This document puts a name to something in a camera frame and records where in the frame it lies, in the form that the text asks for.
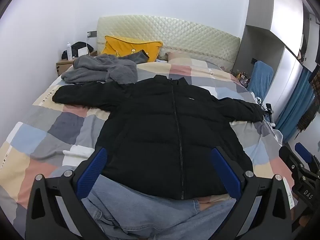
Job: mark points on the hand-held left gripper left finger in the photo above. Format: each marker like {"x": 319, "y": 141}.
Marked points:
{"x": 93, "y": 172}

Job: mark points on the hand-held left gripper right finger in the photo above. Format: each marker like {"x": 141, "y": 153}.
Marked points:
{"x": 225, "y": 172}

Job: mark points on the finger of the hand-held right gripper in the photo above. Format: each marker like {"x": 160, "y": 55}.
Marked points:
{"x": 303, "y": 150}
{"x": 288, "y": 161}

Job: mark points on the black puffer jacket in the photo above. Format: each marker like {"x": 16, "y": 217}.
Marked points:
{"x": 155, "y": 130}

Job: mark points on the white sock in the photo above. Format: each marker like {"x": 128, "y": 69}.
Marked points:
{"x": 77, "y": 153}

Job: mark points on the brown plaid garment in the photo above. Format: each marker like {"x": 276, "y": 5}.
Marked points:
{"x": 308, "y": 115}

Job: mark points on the blue curtain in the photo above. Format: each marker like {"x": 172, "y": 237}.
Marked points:
{"x": 296, "y": 105}

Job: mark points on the black clamp stand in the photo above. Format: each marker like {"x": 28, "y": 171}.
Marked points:
{"x": 269, "y": 108}

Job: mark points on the checked pastel bed cover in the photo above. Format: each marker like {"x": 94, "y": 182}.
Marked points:
{"x": 50, "y": 135}

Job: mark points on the light blue jeans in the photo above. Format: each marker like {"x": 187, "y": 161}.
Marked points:
{"x": 145, "y": 215}

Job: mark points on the black hanging garment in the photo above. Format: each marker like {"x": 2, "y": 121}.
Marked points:
{"x": 315, "y": 78}

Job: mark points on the blue covered chair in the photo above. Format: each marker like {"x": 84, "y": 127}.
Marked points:
{"x": 261, "y": 77}

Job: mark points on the grey fleece garment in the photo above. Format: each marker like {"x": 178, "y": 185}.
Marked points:
{"x": 100, "y": 70}

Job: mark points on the wooden nightstand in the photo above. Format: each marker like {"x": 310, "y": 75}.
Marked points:
{"x": 63, "y": 66}

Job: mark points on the white card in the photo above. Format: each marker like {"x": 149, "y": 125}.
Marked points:
{"x": 83, "y": 52}

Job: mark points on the clear plastic bottle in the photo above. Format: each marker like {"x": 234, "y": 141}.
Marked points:
{"x": 69, "y": 52}

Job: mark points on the black bag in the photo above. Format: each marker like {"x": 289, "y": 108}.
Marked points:
{"x": 78, "y": 45}

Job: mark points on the yellow pillow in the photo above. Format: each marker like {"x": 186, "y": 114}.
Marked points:
{"x": 125, "y": 46}

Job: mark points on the grey wardrobe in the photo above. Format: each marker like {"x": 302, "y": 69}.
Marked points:
{"x": 282, "y": 17}

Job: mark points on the cream quilted headboard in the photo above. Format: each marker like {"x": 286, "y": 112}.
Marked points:
{"x": 175, "y": 32}

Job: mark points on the wall socket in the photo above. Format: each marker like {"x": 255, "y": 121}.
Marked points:
{"x": 91, "y": 33}

